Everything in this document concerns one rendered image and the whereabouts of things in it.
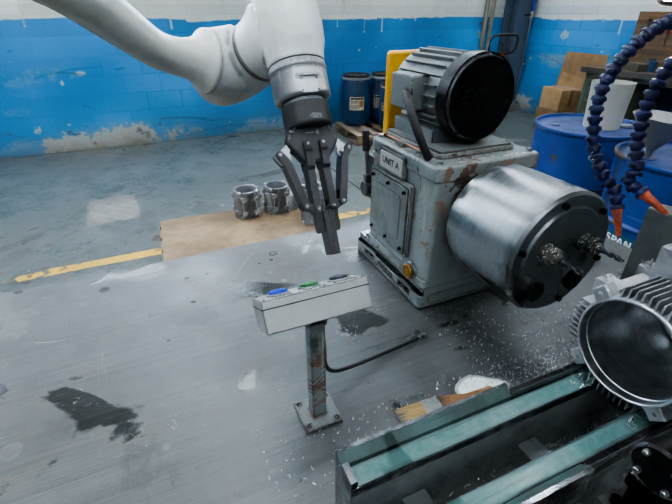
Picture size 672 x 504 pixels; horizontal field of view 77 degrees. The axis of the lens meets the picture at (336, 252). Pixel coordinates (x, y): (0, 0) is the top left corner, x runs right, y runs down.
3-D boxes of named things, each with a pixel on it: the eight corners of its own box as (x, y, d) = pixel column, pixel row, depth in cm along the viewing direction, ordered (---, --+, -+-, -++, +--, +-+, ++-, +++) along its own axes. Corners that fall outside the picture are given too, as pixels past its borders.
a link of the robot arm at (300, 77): (333, 53, 64) (341, 93, 64) (314, 78, 72) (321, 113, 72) (275, 56, 60) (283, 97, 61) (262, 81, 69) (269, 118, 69)
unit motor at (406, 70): (421, 189, 135) (437, 41, 114) (494, 233, 108) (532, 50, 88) (347, 202, 126) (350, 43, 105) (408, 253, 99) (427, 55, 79)
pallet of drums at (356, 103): (413, 123, 619) (418, 68, 582) (443, 137, 553) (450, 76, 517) (335, 130, 584) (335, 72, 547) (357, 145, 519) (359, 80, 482)
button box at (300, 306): (355, 302, 73) (349, 272, 72) (374, 307, 66) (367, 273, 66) (257, 329, 67) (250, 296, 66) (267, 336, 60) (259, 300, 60)
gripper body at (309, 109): (283, 97, 61) (296, 161, 62) (337, 94, 64) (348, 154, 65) (272, 114, 68) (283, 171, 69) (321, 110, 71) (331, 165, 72)
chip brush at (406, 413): (486, 383, 84) (487, 379, 83) (503, 402, 80) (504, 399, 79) (392, 411, 78) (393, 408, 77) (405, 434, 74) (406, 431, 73)
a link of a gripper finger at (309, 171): (312, 138, 65) (303, 139, 64) (325, 211, 65) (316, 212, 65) (304, 145, 68) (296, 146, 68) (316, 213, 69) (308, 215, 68)
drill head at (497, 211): (483, 230, 116) (501, 139, 104) (604, 304, 87) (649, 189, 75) (405, 248, 107) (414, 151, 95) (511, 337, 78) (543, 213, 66)
